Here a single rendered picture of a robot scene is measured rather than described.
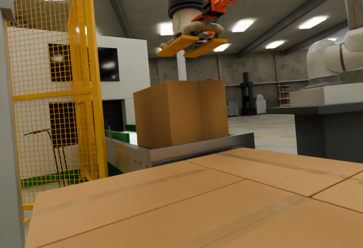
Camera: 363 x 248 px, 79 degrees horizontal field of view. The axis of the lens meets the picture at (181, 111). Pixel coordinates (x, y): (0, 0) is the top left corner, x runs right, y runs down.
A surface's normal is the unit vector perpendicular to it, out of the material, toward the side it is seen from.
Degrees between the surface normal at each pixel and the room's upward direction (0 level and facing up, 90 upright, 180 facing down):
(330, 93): 90
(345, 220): 0
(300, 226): 0
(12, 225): 90
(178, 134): 90
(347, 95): 90
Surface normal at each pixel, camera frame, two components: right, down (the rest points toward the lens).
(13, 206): 0.51, -0.04
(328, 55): -0.66, -0.04
